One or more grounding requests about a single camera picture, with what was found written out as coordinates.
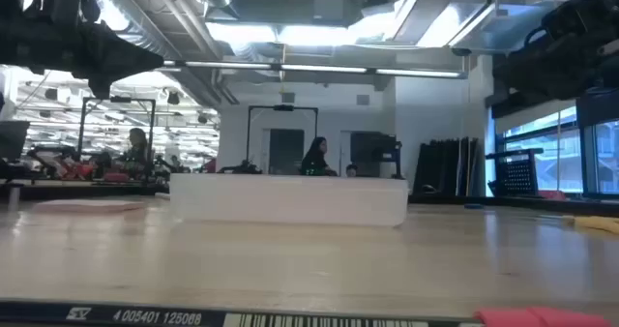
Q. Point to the clear plastic pencil box base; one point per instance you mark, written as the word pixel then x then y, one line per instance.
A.
pixel 290 201

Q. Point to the red robot arm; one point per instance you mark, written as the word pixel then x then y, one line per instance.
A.
pixel 77 171

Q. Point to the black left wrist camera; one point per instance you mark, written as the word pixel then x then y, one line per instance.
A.
pixel 65 5

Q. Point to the black robot station frame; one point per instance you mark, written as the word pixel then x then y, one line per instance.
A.
pixel 283 108
pixel 121 99

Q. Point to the pink flat item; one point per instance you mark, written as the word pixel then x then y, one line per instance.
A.
pixel 116 177

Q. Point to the glass window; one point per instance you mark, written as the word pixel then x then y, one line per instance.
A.
pixel 546 167

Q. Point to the small red object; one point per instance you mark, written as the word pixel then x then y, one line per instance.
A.
pixel 552 195

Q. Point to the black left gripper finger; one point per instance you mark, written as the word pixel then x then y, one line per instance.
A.
pixel 121 58
pixel 100 87

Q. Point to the black monitor on stand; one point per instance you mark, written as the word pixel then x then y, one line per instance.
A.
pixel 370 146

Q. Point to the long ceiling light bar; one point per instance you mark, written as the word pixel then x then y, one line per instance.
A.
pixel 319 68

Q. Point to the dark pencil with barcode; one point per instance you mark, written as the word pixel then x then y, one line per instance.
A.
pixel 145 315

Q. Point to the silver table post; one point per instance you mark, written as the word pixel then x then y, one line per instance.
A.
pixel 14 196

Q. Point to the silver spiral ventilation duct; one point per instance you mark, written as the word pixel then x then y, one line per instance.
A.
pixel 140 41

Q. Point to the black computer monitor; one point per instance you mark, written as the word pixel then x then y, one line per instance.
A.
pixel 12 140

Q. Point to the black perforated cart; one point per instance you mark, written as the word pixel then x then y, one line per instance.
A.
pixel 517 174

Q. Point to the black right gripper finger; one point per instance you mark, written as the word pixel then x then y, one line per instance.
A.
pixel 546 73

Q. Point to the silver rectangular ceiling duct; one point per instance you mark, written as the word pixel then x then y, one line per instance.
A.
pixel 435 22

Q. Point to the pink pencil eraser cap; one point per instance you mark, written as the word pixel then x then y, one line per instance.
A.
pixel 532 318

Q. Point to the black aluminium frame rail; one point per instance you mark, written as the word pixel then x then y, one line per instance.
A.
pixel 97 192

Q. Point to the yellow green crayon box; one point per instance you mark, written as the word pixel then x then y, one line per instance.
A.
pixel 87 206

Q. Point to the person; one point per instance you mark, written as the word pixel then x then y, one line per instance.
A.
pixel 138 148
pixel 314 160
pixel 352 170

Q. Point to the black folded panels stack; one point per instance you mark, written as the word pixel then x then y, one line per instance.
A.
pixel 442 167

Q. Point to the black ceiling spotlight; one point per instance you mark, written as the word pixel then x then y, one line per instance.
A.
pixel 173 98

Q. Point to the grey wall vent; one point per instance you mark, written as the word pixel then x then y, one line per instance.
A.
pixel 288 98
pixel 363 99

